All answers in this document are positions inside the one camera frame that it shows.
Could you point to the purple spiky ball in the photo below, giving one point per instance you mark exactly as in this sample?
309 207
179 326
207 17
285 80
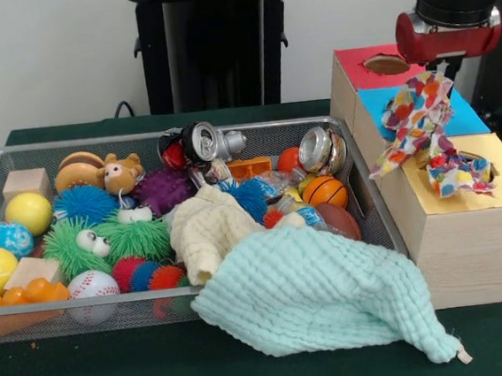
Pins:
162 190

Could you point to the blue spiky rubber ball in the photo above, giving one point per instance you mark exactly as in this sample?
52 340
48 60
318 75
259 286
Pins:
83 204

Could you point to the toy hamburger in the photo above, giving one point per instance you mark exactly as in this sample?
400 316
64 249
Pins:
76 171

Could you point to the blue globe ball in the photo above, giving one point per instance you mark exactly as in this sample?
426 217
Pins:
8 240

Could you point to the small brown teddy bear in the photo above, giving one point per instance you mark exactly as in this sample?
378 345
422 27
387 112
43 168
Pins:
120 171

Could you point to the mint green waffle cloth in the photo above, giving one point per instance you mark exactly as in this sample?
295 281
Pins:
314 288

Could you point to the colourful dotted cloth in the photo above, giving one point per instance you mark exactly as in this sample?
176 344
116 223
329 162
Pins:
417 114
463 176

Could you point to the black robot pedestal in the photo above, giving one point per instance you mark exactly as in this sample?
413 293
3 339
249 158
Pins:
219 44

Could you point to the white baseball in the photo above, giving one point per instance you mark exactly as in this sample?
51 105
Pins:
93 285

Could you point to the cream waffle cloth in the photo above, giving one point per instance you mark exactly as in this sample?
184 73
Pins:
211 232

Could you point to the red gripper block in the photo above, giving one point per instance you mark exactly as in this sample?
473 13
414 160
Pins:
450 44

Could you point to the wooden box with three holes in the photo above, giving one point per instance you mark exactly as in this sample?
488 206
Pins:
471 255

